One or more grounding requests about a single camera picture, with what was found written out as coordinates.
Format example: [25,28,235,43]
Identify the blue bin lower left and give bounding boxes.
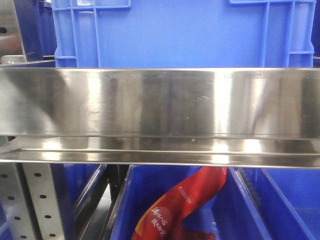
[51,163,107,208]

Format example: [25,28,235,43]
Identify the blue bin lower middle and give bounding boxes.
[110,165,271,240]

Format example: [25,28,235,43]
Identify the large blue bin on shelf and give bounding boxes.
[52,0,317,68]

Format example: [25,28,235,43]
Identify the blue bin lower right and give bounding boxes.
[239,168,320,240]

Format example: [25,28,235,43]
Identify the perforated steel upright post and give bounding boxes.
[0,163,68,240]

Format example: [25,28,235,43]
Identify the red snack bag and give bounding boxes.
[131,166,228,240]

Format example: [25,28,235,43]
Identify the stainless steel shelf beam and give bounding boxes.
[0,68,320,169]

